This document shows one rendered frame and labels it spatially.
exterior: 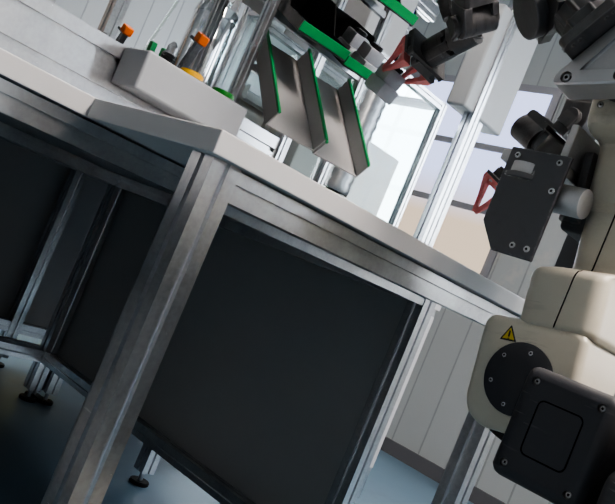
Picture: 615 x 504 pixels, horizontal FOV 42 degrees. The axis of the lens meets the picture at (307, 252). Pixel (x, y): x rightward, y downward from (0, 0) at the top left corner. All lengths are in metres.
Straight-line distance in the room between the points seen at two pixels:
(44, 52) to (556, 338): 0.82
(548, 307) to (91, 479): 0.64
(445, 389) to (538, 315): 3.52
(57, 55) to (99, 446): 0.56
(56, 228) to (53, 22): 1.97
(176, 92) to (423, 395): 3.68
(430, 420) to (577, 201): 3.59
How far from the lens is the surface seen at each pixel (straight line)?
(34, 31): 1.21
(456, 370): 4.66
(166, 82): 1.24
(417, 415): 4.75
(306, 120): 1.70
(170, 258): 0.94
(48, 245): 3.15
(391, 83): 1.66
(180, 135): 0.97
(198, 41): 1.47
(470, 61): 3.18
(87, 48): 1.25
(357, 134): 1.81
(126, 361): 0.95
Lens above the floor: 0.74
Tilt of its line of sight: 2 degrees up
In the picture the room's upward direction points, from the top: 23 degrees clockwise
